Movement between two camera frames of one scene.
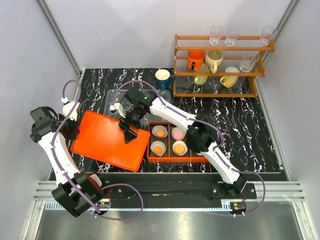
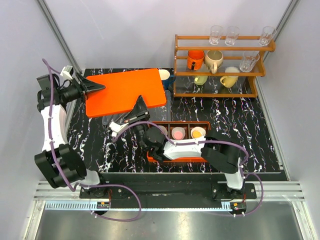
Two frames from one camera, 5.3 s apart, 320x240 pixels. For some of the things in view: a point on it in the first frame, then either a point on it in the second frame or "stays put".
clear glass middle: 232,33 stays put
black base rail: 184,187 stays put
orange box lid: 104,139 to 122,90
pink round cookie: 178,135 stays put
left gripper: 75,131 to 86,86
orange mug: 195,59 stays put
